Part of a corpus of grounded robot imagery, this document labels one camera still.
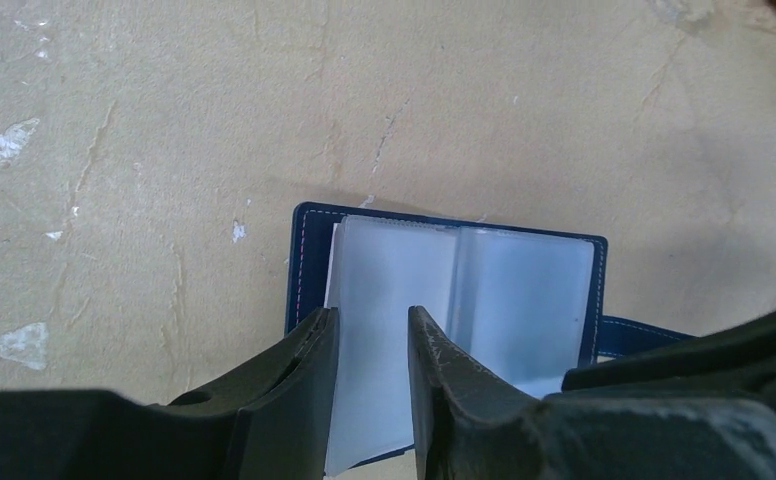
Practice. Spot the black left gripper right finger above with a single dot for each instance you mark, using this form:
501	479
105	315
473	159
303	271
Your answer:
468	423

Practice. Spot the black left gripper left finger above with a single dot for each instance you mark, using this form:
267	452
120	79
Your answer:
278	404

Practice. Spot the navy blue card holder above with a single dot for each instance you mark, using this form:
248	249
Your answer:
527	304

